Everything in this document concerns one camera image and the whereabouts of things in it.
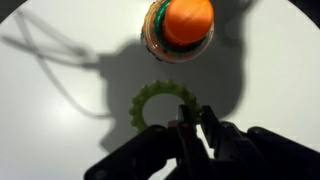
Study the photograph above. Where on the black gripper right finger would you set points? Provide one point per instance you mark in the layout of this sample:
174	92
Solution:
260	156

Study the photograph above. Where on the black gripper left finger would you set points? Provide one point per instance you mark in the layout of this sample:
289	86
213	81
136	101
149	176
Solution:
150	156

